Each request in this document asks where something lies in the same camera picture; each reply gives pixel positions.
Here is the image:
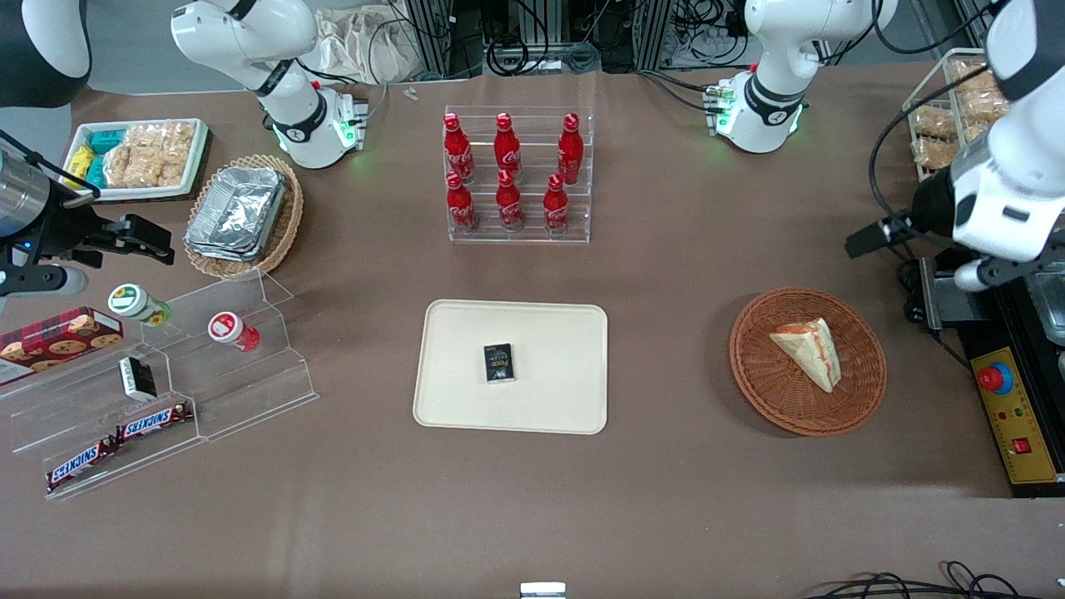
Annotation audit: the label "brown round wicker basket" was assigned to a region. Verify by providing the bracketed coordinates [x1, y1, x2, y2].
[729, 287, 888, 438]

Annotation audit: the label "black floor cables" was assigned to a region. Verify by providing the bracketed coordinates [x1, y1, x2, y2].
[803, 561, 1045, 599]

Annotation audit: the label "red cookie box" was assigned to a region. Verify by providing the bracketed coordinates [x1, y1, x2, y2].
[0, 306, 125, 386]

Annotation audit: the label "green lidded cup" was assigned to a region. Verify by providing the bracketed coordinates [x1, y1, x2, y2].
[107, 283, 172, 328]

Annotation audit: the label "white rectangular snack tray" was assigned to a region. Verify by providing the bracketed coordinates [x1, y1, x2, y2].
[62, 118, 210, 204]

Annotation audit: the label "white wire basket rack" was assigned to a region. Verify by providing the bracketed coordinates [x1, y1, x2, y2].
[903, 47, 1013, 186]

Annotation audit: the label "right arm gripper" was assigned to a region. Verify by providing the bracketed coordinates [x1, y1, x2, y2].
[0, 188, 176, 277]

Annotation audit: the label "cream plastic tray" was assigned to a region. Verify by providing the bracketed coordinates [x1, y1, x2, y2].
[414, 299, 609, 435]

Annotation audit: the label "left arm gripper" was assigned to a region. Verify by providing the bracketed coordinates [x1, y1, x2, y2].
[845, 170, 959, 260]

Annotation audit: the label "yellow control panel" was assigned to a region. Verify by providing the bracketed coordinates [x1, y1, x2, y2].
[970, 346, 1063, 487]

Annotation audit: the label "clear acrylic stepped shelf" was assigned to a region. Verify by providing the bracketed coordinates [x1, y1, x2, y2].
[0, 268, 320, 502]

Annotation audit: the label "clear rice cracker packs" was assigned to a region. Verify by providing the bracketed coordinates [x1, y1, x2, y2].
[102, 121, 197, 190]

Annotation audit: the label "clear cracker bag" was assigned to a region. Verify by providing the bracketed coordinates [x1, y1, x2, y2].
[910, 106, 959, 139]
[961, 87, 1013, 123]
[954, 63, 998, 93]
[910, 137, 959, 171]

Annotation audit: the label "black appliance housing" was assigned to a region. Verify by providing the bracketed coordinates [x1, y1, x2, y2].
[903, 250, 1065, 499]

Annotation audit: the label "stacked aluminium foil trays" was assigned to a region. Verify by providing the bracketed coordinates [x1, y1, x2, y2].
[184, 166, 290, 265]

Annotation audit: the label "black white small box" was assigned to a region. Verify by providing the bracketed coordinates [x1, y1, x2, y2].
[118, 356, 158, 403]

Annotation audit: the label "Snickers chocolate bar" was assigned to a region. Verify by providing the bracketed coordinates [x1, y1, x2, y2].
[116, 401, 195, 443]
[46, 438, 122, 493]

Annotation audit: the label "red cola bottle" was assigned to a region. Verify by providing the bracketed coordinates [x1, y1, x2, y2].
[542, 174, 571, 236]
[443, 113, 477, 185]
[446, 172, 480, 235]
[496, 170, 526, 233]
[557, 113, 585, 186]
[494, 113, 523, 181]

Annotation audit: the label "red lidded cup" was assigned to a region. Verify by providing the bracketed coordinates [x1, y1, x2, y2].
[207, 310, 261, 354]

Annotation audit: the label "light oval wicker basket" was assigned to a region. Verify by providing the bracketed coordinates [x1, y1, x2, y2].
[183, 154, 305, 280]

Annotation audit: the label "clear acrylic bottle rack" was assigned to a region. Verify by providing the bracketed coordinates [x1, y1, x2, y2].
[443, 105, 594, 245]

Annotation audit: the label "triangular sandwich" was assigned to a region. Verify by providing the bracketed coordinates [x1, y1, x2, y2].
[769, 317, 843, 394]

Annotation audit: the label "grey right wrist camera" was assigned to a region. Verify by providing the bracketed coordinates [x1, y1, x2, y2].
[0, 265, 89, 298]

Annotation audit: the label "small black printed box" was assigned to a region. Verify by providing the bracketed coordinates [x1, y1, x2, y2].
[483, 344, 517, 384]

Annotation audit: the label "white cloth bag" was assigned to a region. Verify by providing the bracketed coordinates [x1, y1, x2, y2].
[315, 0, 427, 85]

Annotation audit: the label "steel pan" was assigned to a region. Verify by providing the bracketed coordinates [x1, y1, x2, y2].
[1025, 262, 1065, 347]

